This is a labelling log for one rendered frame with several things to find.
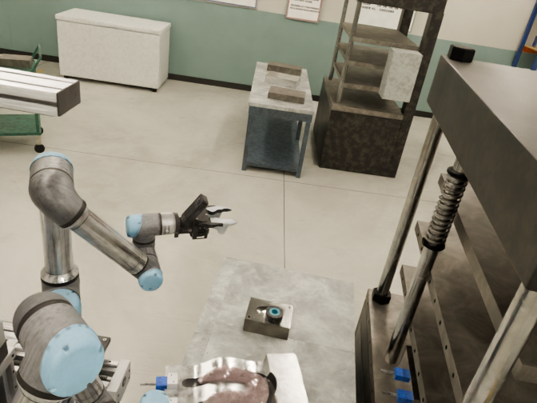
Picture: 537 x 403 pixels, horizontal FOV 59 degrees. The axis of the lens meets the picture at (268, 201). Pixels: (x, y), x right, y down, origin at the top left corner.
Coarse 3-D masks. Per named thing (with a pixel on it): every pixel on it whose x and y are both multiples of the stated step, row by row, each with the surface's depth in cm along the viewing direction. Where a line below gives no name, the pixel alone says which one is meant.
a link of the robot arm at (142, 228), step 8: (128, 216) 155; (136, 216) 155; (144, 216) 156; (152, 216) 156; (160, 216) 157; (128, 224) 153; (136, 224) 153; (144, 224) 154; (152, 224) 155; (160, 224) 156; (128, 232) 153; (136, 232) 154; (144, 232) 155; (152, 232) 156; (160, 232) 157; (136, 240) 157; (144, 240) 156; (152, 240) 158
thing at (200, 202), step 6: (198, 198) 158; (204, 198) 157; (192, 204) 160; (198, 204) 157; (204, 204) 157; (186, 210) 161; (192, 210) 158; (198, 210) 158; (186, 216) 159; (192, 216) 158; (186, 222) 160
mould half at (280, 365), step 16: (176, 368) 181; (192, 368) 182; (208, 368) 180; (256, 368) 184; (272, 368) 181; (288, 368) 182; (208, 384) 174; (224, 384) 173; (240, 384) 175; (288, 384) 175; (192, 400) 170; (272, 400) 170; (288, 400) 169; (304, 400) 170
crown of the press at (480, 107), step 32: (448, 64) 179; (480, 64) 187; (448, 96) 170; (480, 96) 138; (512, 96) 144; (448, 128) 162; (480, 128) 132; (512, 128) 114; (480, 160) 127; (512, 160) 107; (480, 192) 122; (512, 192) 104; (512, 224) 101; (512, 256) 98
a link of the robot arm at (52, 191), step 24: (48, 192) 126; (72, 192) 130; (48, 216) 128; (72, 216) 128; (96, 216) 136; (96, 240) 136; (120, 240) 141; (120, 264) 143; (144, 264) 147; (144, 288) 148
